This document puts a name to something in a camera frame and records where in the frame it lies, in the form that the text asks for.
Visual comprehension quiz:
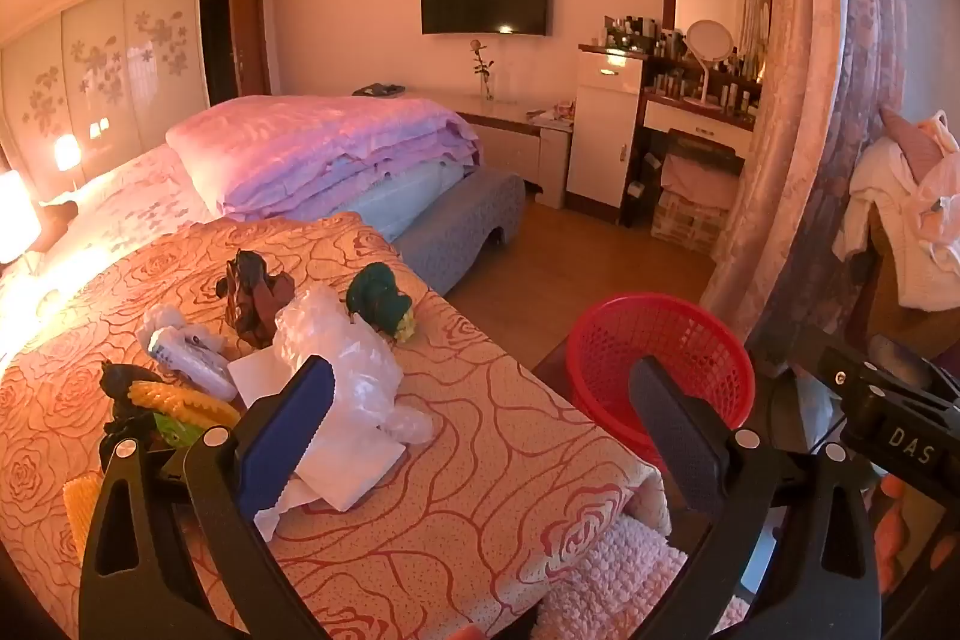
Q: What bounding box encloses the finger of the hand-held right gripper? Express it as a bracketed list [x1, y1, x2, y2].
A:
[750, 319, 960, 412]

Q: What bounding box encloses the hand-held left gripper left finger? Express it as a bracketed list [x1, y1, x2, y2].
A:
[79, 355, 376, 640]

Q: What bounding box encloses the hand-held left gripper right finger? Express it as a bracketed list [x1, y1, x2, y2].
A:
[628, 355, 882, 640]

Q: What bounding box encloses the green snack packet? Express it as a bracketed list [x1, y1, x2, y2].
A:
[150, 413, 209, 451]

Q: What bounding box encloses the red plastic basket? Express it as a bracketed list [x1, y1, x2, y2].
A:
[566, 293, 756, 476]

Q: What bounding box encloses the white paper sheet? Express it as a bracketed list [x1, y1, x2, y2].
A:
[227, 347, 410, 543]

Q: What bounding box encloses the wooden chair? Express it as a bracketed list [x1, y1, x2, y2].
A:
[847, 220, 960, 375]

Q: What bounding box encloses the clear plastic bag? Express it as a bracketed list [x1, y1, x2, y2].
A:
[271, 285, 434, 446]

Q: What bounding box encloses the yellow corn toy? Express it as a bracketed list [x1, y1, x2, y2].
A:
[126, 381, 242, 432]

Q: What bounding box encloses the brown crumpled wrapper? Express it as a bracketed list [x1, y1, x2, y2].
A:
[216, 248, 297, 348]

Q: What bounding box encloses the pink knitted mat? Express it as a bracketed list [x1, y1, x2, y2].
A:
[540, 512, 751, 640]

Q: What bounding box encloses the green and yellow toy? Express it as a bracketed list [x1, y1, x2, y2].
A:
[345, 263, 416, 343]

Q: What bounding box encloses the white clothes pile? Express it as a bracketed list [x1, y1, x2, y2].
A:
[832, 111, 960, 311]

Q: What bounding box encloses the black crumpled bag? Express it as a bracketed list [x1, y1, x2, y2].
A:
[100, 361, 164, 453]

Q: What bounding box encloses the orange rose pattern blanket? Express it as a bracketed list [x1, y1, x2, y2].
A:
[0, 212, 672, 640]

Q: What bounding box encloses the yellow ribbed item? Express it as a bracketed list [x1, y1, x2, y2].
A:
[64, 471, 104, 558]

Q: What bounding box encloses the padded dressing stool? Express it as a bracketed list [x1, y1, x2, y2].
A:
[651, 128, 747, 253]

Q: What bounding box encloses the patterned pink curtain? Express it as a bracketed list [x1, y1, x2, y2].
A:
[701, 0, 912, 341]

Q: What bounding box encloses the grey bed bench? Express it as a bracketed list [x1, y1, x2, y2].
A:
[394, 167, 526, 298]

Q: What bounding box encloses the pink floral bedsheet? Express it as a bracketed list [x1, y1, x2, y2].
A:
[34, 145, 215, 281]

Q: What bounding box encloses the folded pink quilt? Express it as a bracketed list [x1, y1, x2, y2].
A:
[165, 92, 481, 223]

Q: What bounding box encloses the white cabinet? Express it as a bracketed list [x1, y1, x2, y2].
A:
[566, 44, 647, 210]

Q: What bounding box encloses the dark plush toy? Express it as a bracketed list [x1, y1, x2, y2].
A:
[37, 200, 80, 253]

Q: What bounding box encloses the glowing bedside lamp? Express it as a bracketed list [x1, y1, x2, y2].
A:
[0, 169, 44, 270]

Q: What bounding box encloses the round white makeup mirror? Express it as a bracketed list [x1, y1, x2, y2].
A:
[681, 20, 736, 107]

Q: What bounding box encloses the row of cosmetic bottles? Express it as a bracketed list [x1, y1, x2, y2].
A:
[600, 14, 762, 114]

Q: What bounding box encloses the wooden door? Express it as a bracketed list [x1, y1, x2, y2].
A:
[229, 0, 272, 99]

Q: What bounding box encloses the floral sliding wardrobe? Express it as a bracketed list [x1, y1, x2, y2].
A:
[0, 0, 211, 176]

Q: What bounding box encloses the rose in glass vase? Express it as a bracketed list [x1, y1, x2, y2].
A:
[469, 38, 497, 102]

